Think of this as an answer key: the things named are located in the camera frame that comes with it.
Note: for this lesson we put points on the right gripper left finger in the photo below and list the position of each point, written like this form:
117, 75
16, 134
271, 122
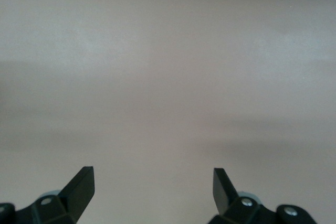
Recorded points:
68, 208

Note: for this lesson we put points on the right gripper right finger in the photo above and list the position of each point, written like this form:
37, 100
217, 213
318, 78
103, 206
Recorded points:
236, 211

